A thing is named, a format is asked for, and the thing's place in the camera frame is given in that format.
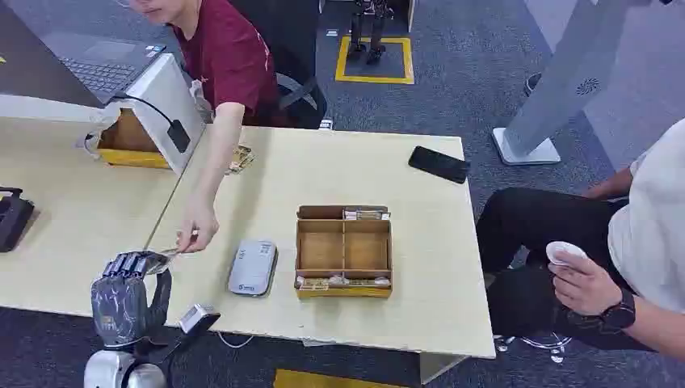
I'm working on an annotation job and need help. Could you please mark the person's hand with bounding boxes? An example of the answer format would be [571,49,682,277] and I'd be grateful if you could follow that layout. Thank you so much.
[176,196,221,255]

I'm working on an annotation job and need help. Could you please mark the person's hand with watch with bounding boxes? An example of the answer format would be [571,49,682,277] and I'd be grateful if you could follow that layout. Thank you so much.
[546,250,625,318]

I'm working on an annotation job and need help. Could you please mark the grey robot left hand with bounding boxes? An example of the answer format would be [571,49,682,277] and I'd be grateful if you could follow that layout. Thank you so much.
[90,250,174,349]

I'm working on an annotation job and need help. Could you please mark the white round object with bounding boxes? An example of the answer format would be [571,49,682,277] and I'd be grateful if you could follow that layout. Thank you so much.
[544,241,589,268]

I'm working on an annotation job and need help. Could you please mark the black wristwatch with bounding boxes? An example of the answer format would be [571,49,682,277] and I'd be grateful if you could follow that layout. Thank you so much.
[598,288,638,331]

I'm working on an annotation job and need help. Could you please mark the chair caster base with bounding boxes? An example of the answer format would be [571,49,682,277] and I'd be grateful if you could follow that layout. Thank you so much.
[493,331,574,366]

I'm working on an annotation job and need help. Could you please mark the grey card reader device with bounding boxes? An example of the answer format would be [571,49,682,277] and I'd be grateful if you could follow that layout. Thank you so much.
[228,239,279,298]

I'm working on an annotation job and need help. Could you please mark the stack of printed cards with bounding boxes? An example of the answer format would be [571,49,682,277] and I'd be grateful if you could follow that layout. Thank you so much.
[225,144,256,176]

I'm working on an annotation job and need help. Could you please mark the person in white top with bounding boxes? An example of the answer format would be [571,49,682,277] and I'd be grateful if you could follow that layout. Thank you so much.
[475,117,685,361]

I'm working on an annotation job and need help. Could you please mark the yellow wooden box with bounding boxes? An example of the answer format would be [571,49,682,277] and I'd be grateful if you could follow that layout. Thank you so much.
[96,107,172,171]

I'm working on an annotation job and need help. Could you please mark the black device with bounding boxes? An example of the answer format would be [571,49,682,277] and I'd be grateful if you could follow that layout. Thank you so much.
[0,187,36,254]

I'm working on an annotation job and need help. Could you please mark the wooden compartment card box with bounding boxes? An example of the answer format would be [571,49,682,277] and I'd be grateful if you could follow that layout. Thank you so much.
[293,204,394,300]

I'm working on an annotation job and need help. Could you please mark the row of cards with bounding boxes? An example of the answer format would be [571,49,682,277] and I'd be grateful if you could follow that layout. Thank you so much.
[342,208,393,222]
[296,274,393,292]

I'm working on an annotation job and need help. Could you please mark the pale desk leg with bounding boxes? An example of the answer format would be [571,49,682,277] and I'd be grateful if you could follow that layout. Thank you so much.
[418,352,469,386]

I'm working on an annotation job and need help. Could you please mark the person in red top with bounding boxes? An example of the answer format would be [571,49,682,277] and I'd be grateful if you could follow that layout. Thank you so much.
[115,0,282,129]

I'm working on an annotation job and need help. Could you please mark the black smartphone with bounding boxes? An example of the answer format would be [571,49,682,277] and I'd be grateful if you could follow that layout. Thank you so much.
[407,145,472,185]

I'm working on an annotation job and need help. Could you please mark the black office chair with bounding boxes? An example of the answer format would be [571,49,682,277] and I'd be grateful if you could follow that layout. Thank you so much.
[227,0,329,131]

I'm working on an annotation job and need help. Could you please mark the yellow floor tape strip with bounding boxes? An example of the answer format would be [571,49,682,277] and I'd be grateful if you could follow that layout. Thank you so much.
[272,368,410,388]

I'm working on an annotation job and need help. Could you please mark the dark grey laptop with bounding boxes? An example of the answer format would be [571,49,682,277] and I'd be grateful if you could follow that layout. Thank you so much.
[0,0,168,110]

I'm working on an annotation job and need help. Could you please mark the white floor stand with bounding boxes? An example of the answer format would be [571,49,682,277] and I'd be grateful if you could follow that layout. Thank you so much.
[491,0,667,167]

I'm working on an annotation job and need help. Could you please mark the yellow floor tape square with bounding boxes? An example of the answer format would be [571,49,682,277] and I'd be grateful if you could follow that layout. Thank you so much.
[334,36,416,86]

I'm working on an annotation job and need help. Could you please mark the black robot legs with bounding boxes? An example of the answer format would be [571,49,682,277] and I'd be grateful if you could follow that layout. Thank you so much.
[345,0,396,66]

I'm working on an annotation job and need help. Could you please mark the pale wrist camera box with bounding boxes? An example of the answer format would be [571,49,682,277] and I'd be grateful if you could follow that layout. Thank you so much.
[178,303,221,336]

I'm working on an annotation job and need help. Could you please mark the black cable with adapter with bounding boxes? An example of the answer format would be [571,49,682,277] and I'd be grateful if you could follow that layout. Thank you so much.
[108,95,192,154]

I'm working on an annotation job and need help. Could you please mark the white cable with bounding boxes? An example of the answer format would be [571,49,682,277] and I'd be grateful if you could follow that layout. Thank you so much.
[215,331,256,350]

